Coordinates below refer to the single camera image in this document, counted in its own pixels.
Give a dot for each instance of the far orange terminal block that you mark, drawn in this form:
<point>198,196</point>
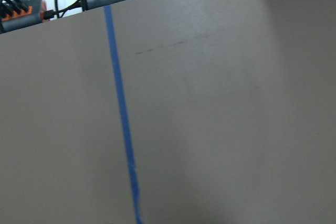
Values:
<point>17,14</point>

